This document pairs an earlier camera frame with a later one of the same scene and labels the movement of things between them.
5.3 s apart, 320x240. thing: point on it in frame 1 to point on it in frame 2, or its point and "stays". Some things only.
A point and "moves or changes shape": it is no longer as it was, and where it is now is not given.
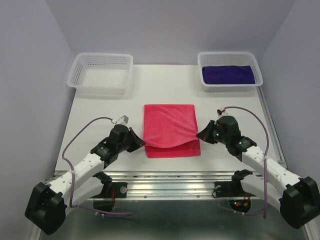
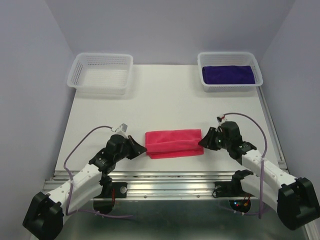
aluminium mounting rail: x=184 y=184 stays
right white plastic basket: x=229 y=58 stays
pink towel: x=170 y=130 moves or changes shape
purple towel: x=228 y=75 stays
